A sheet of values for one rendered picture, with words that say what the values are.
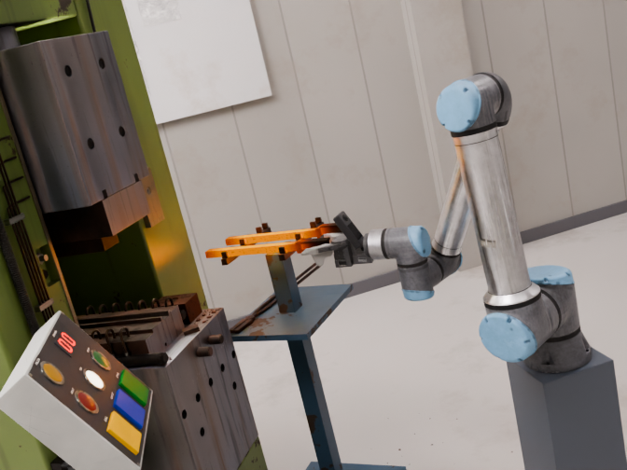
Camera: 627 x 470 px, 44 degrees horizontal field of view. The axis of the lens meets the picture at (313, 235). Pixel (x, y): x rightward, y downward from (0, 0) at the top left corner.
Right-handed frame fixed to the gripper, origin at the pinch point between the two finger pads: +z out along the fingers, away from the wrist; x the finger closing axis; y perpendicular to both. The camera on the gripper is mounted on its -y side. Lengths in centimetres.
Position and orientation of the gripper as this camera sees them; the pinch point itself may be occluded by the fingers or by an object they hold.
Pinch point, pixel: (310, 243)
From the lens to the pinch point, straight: 234.4
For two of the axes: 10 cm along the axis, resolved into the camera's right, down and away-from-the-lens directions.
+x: 4.0, -3.3, 8.5
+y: 2.2, 9.4, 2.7
